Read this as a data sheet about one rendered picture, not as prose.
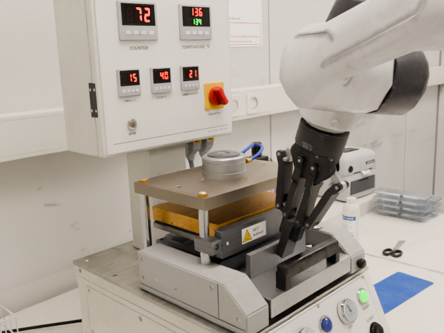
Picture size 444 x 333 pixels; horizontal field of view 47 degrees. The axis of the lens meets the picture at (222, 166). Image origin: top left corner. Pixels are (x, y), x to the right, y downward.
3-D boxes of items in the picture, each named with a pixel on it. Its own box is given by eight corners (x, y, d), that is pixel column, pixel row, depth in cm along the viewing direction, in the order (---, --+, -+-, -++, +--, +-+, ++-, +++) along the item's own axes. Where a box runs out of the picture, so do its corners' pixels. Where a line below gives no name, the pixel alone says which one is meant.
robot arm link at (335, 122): (345, 104, 68) (332, 141, 70) (390, 96, 77) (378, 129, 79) (275, 72, 75) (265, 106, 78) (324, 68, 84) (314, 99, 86)
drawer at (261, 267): (148, 271, 96) (145, 231, 94) (229, 238, 111) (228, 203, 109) (271, 324, 75) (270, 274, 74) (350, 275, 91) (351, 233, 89)
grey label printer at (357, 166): (294, 192, 197) (293, 148, 194) (326, 182, 210) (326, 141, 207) (348, 204, 179) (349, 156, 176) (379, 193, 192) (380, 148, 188)
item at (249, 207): (153, 227, 93) (149, 176, 91) (236, 200, 109) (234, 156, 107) (220, 249, 82) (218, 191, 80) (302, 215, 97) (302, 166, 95)
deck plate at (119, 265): (72, 263, 103) (72, 259, 103) (199, 221, 127) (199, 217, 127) (242, 348, 71) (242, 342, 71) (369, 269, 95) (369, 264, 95)
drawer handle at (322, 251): (275, 287, 78) (275, 263, 78) (330, 258, 89) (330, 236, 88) (285, 291, 77) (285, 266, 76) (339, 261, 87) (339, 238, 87)
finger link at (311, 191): (324, 158, 80) (331, 162, 79) (305, 219, 84) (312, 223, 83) (308, 162, 77) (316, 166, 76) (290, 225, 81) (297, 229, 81)
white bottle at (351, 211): (349, 240, 158) (349, 194, 155) (362, 244, 154) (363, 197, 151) (338, 244, 155) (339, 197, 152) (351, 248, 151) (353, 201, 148)
